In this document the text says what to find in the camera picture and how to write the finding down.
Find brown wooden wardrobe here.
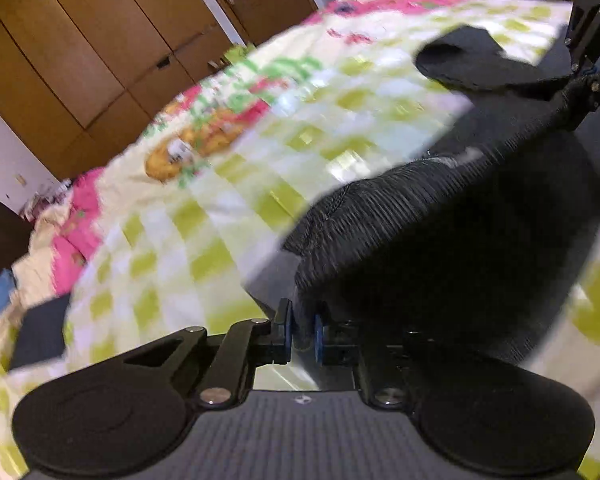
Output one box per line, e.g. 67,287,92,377
0,0,233,181

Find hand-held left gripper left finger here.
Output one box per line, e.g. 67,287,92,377
122,299,295,408

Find dark grey ribbed pants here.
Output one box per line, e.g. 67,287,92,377
250,25,600,376

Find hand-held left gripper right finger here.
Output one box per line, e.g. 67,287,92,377
314,313,422,408

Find zebra striped cloth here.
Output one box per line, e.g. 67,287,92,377
24,179,77,217

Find checked cartoon printed blanket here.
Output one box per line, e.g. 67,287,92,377
0,0,600,480

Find dark brown headboard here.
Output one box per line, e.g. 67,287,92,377
0,190,37,302

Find dark navy folded cloth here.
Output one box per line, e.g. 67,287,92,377
11,300,72,370

